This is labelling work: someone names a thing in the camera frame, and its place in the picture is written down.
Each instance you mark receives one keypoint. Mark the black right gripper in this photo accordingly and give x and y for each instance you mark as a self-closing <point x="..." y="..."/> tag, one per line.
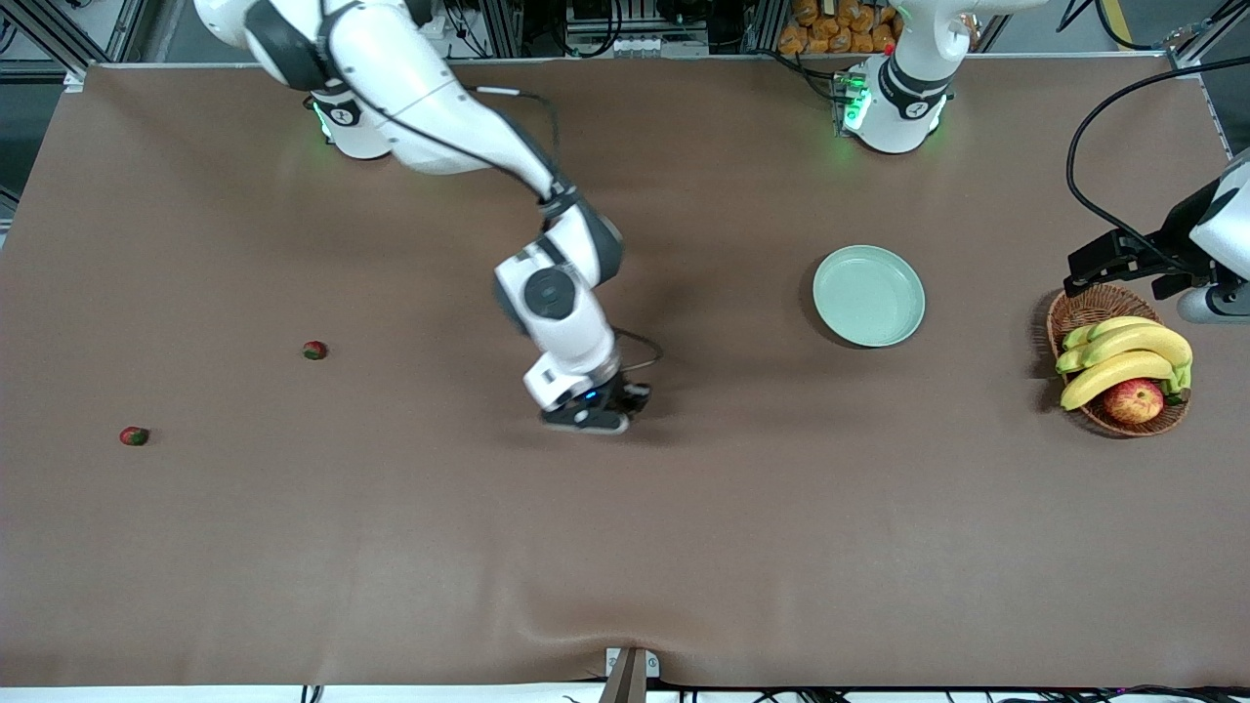
<point x="619" y="394"/>

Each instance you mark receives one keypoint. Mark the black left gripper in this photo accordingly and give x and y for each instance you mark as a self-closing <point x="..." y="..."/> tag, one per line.
<point x="1168" y="246"/>

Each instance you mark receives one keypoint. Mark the red strawberry with green leaves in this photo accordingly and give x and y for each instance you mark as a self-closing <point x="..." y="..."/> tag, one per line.
<point x="314" y="350"/>
<point x="134" y="435"/>

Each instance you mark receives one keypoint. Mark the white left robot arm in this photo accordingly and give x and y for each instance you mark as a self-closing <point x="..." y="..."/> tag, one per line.
<point x="898" y="98"/>

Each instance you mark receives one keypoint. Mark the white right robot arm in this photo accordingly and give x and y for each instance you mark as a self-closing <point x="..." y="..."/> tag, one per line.
<point x="420" y="88"/>

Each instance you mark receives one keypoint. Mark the pale green round plate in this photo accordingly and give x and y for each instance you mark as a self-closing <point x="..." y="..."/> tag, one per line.
<point x="869" y="298"/>

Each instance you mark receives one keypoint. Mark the brown wicker basket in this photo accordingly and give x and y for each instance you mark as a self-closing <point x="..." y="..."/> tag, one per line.
<point x="1084" y="305"/>

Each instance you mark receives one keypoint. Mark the small yellow green banana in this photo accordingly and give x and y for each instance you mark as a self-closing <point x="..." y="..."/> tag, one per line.
<point x="1123" y="323"/>

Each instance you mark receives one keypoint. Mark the large yellow banana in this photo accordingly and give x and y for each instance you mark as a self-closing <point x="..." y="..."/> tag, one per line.
<point x="1143" y="342"/>

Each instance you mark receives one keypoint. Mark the red yellow apple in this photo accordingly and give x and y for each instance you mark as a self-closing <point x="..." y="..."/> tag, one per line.
<point x="1133" y="400"/>

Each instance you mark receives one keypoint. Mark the brown table cloth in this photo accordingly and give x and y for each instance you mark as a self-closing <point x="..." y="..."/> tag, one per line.
<point x="586" y="537"/>

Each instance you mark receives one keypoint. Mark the brown metal bar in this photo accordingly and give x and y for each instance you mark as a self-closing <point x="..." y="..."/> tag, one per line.
<point x="625" y="683"/>

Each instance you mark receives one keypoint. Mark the orange bread roll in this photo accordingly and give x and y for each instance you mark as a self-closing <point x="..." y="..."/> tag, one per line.
<point x="884" y="37"/>
<point x="793" y="39"/>
<point x="840" y="41"/>
<point x="859" y="15"/>
<point x="807" y="10"/>
<point x="863" y="41"/>

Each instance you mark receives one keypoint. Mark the white terminal strip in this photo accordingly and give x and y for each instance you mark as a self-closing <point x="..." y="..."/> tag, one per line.
<point x="649" y="45"/>

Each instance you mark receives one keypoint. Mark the black electronics rack unit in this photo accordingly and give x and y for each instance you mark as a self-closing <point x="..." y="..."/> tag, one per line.
<point x="586" y="10"/>

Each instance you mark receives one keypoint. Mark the white power strip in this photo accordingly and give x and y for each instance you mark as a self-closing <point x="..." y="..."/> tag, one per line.
<point x="447" y="29"/>

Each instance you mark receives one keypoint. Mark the aluminium frame profile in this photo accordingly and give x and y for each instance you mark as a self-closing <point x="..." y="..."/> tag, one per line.
<point x="54" y="37"/>
<point x="503" y="24"/>
<point x="767" y="24"/>
<point x="1193" y="44"/>

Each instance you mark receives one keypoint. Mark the grey metal clamp bracket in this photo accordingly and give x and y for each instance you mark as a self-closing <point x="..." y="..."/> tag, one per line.
<point x="651" y="664"/>

